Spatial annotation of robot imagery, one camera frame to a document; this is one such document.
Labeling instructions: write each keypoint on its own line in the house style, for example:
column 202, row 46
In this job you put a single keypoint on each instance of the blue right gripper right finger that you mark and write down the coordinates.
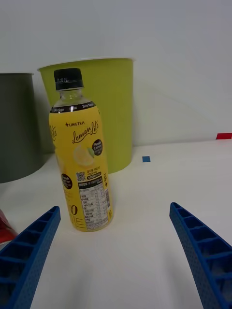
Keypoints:
column 207, row 256

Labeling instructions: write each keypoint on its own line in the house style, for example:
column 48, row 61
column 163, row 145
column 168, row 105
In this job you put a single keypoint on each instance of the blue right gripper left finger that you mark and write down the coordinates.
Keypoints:
column 26, row 256

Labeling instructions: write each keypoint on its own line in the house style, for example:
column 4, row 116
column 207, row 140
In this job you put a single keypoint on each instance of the red drink can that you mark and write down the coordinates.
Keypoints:
column 6, row 229

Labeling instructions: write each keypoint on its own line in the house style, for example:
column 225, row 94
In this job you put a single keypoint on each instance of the yellow plastic bottle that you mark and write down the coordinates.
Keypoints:
column 79, row 157

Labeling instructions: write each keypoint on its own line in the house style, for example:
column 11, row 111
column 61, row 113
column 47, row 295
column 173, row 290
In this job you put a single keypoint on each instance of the grey plastic waste bin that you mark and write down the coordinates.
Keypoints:
column 19, row 125

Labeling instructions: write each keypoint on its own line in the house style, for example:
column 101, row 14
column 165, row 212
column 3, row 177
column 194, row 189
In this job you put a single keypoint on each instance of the yellow-green plastic waste bin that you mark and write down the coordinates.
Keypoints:
column 116, row 108

